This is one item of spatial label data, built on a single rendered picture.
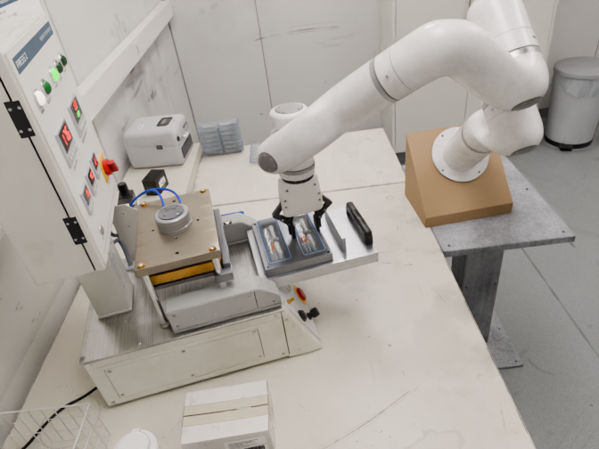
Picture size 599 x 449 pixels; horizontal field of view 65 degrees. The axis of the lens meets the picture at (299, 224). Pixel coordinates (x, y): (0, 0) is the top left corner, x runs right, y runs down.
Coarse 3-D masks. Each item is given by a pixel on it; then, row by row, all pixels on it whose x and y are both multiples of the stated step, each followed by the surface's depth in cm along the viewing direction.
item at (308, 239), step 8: (296, 216) 124; (304, 216) 123; (296, 224) 121; (304, 224) 120; (312, 224) 120; (296, 232) 118; (304, 232) 118; (312, 232) 117; (304, 240) 115; (312, 240) 115; (320, 240) 114; (304, 248) 113; (312, 248) 112; (320, 248) 112
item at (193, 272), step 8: (200, 264) 104; (208, 264) 104; (160, 272) 103; (168, 272) 103; (176, 272) 103; (184, 272) 103; (192, 272) 104; (200, 272) 104; (208, 272) 105; (152, 280) 102; (160, 280) 103; (168, 280) 103; (176, 280) 104; (184, 280) 105; (192, 280) 105; (160, 288) 104
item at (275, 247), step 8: (264, 224) 122; (272, 224) 122; (264, 232) 120; (272, 232) 119; (280, 232) 119; (264, 240) 117; (272, 240) 117; (280, 240) 116; (272, 248) 114; (280, 248) 114; (272, 256) 112; (280, 256) 111; (288, 256) 111
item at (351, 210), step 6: (348, 204) 125; (348, 210) 125; (354, 210) 122; (354, 216) 120; (360, 216) 119; (360, 222) 117; (360, 228) 117; (366, 228) 115; (366, 234) 114; (372, 234) 115; (366, 240) 115; (372, 240) 116
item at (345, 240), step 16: (336, 208) 131; (336, 224) 118; (352, 224) 124; (336, 240) 119; (352, 240) 118; (256, 256) 118; (336, 256) 114; (352, 256) 113; (368, 256) 113; (304, 272) 111; (320, 272) 112; (336, 272) 114
